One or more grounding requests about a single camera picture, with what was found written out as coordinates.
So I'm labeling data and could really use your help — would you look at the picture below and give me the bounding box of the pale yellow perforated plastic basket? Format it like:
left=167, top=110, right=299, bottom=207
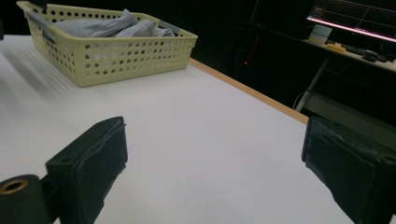
left=16, top=0, right=199, bottom=88

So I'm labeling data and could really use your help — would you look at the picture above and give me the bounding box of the white table mat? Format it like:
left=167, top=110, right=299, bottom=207
left=0, top=34, right=396, bottom=224

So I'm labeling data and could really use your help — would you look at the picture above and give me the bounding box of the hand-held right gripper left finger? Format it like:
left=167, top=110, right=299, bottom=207
left=46, top=116, right=129, bottom=224

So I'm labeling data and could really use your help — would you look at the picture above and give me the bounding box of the computer monitor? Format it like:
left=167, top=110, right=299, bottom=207
left=306, top=0, right=396, bottom=44

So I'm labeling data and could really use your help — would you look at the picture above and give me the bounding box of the small yellow object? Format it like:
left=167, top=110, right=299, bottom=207
left=326, top=42, right=347, bottom=53

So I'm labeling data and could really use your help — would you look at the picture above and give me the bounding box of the grey metal desk frame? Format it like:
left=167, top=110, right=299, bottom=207
left=293, top=38, right=396, bottom=150

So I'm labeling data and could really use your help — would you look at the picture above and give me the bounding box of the dark device on desk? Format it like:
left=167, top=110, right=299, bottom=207
left=361, top=49, right=389, bottom=63

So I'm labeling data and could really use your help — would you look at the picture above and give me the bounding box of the light grey-blue tank top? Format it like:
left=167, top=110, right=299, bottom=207
left=52, top=8, right=176, bottom=39

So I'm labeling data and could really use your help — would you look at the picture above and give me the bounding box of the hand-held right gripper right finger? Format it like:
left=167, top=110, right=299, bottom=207
left=301, top=116, right=396, bottom=224

